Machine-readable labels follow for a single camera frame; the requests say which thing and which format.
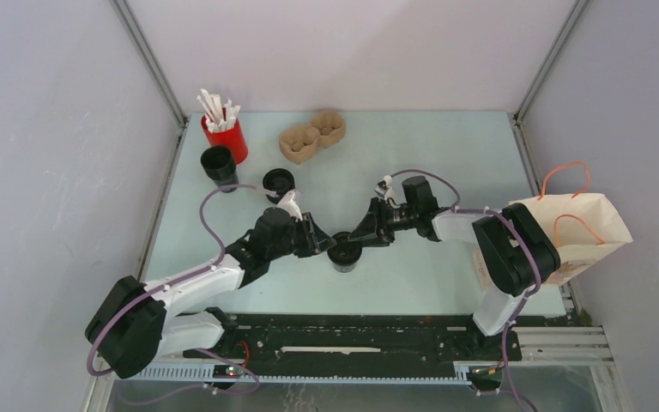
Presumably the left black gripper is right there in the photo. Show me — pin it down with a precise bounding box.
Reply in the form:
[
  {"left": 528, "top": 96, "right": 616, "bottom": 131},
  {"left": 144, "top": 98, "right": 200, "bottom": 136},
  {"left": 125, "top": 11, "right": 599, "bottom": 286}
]
[{"left": 268, "top": 213, "right": 336, "bottom": 262}]

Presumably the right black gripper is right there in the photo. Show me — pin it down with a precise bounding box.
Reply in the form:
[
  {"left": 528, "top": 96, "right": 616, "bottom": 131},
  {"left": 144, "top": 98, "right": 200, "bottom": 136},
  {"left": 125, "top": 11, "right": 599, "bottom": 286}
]
[{"left": 348, "top": 198, "right": 418, "bottom": 250}]

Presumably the black plastic cup lid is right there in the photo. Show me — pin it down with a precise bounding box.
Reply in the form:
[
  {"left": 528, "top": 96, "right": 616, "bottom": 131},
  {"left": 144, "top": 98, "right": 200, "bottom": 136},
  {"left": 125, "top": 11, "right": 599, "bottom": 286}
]
[{"left": 327, "top": 231, "right": 362, "bottom": 266}]

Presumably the black paper coffee cup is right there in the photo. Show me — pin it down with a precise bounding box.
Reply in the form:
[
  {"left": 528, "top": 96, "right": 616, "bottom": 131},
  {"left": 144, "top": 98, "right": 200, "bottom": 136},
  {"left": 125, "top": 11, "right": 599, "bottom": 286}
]
[{"left": 331, "top": 260, "right": 358, "bottom": 273}]

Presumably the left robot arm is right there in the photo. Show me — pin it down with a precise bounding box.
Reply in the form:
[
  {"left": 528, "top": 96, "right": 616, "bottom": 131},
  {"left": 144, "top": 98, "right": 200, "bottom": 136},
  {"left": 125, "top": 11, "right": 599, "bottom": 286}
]
[{"left": 85, "top": 207, "right": 336, "bottom": 379}]

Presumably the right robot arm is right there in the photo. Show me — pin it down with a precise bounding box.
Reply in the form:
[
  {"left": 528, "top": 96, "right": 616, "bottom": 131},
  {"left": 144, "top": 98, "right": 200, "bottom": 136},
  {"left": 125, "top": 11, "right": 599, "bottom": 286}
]
[{"left": 348, "top": 172, "right": 561, "bottom": 359}]

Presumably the stack of black lids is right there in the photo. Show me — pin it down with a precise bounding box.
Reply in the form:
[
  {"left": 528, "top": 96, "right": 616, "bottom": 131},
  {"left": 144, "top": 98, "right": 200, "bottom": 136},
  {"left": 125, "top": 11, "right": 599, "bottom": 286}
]
[{"left": 262, "top": 168, "right": 296, "bottom": 204}]

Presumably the brown pulp cup carrier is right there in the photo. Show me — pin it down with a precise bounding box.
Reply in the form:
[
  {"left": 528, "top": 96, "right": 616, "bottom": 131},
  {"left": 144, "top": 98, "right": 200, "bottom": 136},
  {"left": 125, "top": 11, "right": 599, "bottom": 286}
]
[{"left": 279, "top": 110, "right": 347, "bottom": 165}]

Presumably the stack of black cups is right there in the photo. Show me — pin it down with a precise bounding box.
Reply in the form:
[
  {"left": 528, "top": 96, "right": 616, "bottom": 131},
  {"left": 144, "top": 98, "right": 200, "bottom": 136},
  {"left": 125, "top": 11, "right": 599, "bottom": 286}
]
[{"left": 200, "top": 145, "right": 239, "bottom": 193}]

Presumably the red cylindrical holder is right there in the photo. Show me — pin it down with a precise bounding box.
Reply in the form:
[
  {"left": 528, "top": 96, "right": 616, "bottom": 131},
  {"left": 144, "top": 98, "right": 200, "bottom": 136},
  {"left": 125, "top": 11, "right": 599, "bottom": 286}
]
[{"left": 201, "top": 116, "right": 249, "bottom": 165}]

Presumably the beige paper bag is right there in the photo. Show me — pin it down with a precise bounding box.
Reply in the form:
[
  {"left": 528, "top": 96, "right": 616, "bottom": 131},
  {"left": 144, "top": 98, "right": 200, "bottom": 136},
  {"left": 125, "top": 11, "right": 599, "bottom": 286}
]
[{"left": 474, "top": 161, "right": 632, "bottom": 296}]

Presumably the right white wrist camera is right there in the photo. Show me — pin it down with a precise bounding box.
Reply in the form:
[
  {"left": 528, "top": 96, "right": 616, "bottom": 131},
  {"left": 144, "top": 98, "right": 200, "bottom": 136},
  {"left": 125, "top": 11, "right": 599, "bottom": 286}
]
[{"left": 374, "top": 175, "right": 395, "bottom": 201}]

